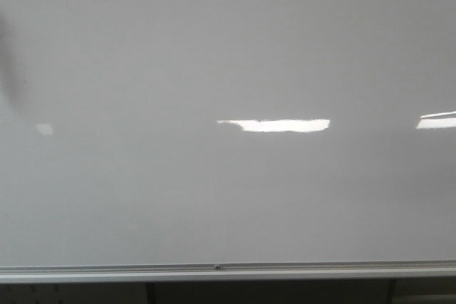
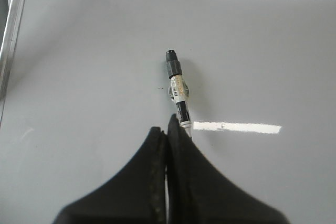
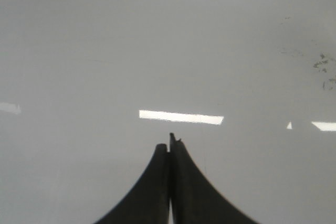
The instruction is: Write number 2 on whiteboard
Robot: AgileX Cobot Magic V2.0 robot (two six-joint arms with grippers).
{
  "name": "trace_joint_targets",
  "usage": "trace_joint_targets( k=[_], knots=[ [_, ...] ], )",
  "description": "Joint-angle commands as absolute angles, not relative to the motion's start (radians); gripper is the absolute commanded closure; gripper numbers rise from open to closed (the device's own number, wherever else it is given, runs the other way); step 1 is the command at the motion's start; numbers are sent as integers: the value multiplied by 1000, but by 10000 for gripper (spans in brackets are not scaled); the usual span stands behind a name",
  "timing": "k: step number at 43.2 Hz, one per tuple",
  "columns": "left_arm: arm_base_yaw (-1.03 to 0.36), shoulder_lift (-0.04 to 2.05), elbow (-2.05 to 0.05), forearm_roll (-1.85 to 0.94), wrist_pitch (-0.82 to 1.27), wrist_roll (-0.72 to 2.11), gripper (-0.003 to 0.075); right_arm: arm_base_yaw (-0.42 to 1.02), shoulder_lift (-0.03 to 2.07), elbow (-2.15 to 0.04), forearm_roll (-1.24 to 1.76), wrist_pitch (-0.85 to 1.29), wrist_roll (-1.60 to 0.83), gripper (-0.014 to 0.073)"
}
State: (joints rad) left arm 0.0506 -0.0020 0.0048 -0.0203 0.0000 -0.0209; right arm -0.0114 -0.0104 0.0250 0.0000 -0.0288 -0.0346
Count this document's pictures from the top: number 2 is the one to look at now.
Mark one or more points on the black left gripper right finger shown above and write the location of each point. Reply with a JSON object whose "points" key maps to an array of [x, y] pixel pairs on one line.
{"points": [[199, 193]]}

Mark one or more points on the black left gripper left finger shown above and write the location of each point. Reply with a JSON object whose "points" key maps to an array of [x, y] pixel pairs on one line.
{"points": [[136, 194]]}

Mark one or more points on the black white whiteboard marker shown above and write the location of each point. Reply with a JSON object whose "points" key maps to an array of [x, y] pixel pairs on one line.
{"points": [[178, 91]]}

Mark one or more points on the large white whiteboard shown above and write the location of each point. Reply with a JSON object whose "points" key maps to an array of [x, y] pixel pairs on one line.
{"points": [[88, 80]]}

